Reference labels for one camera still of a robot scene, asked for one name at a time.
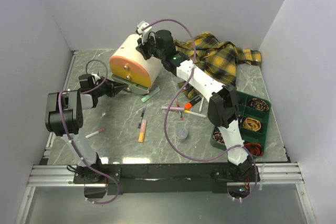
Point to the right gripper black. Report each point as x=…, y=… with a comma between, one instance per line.
x=140, y=48

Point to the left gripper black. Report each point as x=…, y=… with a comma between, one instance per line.
x=114, y=87

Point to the yellow drawer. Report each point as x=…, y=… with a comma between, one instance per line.
x=133, y=74

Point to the cream round drawer organizer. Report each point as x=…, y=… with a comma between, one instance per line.
x=128, y=50

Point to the pink top drawer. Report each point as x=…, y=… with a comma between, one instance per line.
x=120, y=64

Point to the white pen pink cap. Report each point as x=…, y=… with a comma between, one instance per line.
x=96, y=133

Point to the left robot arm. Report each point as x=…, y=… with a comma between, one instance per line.
x=64, y=118

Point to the black thin pen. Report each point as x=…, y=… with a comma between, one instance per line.
x=141, y=117

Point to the green highlighter near organizer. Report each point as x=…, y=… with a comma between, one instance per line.
x=150, y=95

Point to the purple pastel marker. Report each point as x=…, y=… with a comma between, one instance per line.
x=172, y=108

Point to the orange pink highlighter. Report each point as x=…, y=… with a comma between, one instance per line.
x=142, y=131

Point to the red brown pen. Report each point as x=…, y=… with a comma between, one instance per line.
x=180, y=112

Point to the orange black highlighter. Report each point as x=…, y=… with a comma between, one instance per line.
x=192, y=102

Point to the white pen yellow cap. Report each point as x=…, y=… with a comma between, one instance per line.
x=196, y=114

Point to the yellow plaid shirt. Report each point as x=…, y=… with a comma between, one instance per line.
x=218, y=59

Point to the white pen orange cap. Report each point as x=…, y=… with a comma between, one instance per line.
x=201, y=104

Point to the brown patterned hair band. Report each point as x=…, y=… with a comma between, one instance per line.
x=217, y=136

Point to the green compartment tray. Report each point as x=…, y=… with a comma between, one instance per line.
x=251, y=113

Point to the dark floral hair band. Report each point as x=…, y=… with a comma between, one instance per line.
x=258, y=104

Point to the tan hair band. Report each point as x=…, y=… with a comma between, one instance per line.
x=252, y=124

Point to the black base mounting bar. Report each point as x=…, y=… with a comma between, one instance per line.
x=169, y=178

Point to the orange black hair band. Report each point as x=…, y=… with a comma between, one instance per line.
x=254, y=148

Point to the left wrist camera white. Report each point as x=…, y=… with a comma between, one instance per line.
x=96, y=77

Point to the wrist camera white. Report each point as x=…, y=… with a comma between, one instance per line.
x=143, y=30
x=96, y=77

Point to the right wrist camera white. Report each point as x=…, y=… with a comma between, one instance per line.
x=143, y=30

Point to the aluminium rail frame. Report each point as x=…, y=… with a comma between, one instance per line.
x=51, y=196

